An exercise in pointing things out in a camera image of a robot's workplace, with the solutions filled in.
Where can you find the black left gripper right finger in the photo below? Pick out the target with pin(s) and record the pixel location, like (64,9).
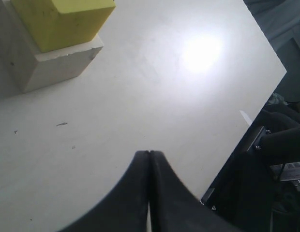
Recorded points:
(173,208)

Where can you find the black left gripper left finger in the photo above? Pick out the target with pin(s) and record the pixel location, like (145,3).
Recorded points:
(125,207)

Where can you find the large pale wooden cube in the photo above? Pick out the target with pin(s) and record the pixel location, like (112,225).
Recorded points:
(23,68)

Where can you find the yellow cube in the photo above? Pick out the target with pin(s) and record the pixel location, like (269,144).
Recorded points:
(57,24)

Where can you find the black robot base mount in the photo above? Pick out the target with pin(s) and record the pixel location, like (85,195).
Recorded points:
(258,188)

